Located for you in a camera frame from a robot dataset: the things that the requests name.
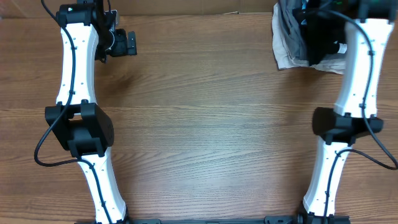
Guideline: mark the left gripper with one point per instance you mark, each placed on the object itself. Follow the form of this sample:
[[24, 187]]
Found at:
[[122, 48]]

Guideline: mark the black t-shirt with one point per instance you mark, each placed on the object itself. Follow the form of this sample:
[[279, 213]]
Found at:
[[323, 35]]

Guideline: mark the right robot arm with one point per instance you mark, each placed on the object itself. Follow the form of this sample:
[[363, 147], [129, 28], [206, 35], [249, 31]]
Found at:
[[365, 27]]

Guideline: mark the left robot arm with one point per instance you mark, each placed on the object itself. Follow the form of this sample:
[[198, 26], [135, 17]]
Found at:
[[90, 32]]

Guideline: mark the beige folded garment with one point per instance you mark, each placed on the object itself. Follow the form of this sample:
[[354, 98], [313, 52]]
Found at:
[[283, 59]]

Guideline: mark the grey folded garment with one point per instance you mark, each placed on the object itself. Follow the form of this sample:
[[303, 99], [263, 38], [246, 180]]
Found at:
[[291, 28]]

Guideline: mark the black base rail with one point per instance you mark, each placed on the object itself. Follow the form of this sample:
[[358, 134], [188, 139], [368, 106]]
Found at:
[[267, 220]]

